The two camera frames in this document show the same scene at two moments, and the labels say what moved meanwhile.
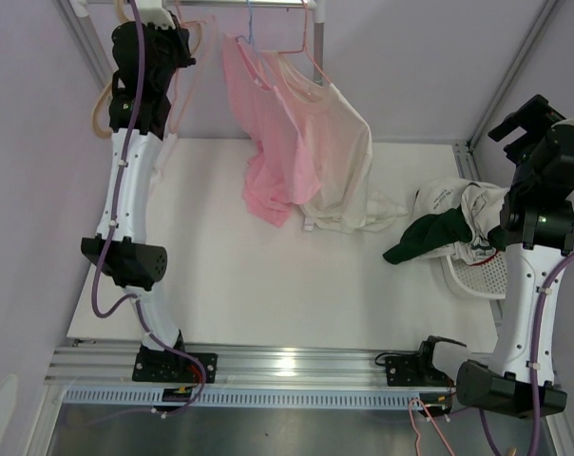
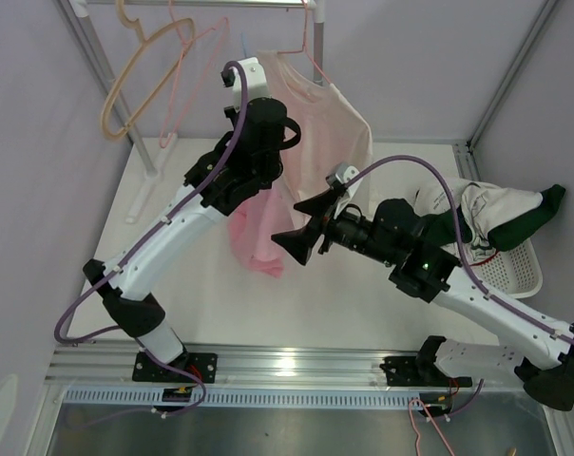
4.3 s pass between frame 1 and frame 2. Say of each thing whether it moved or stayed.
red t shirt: stayed
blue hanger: moved
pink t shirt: moved
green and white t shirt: stayed
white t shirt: stayed
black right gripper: moved
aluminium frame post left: stayed
